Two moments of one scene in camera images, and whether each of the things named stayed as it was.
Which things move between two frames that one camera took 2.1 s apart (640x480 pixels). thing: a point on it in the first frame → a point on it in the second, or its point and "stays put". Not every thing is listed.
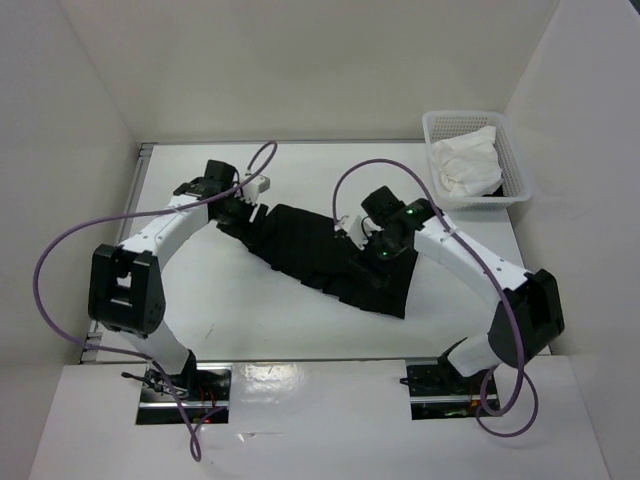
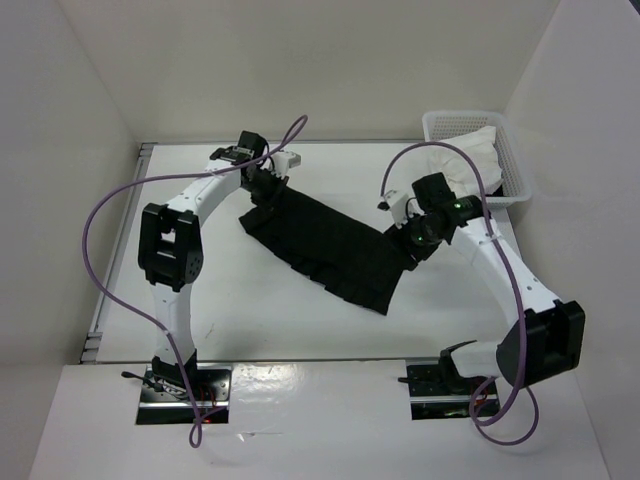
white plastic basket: x=438 y=125 stays put
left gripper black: x=248 y=209 → x=279 y=184
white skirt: x=467 y=165 stays put
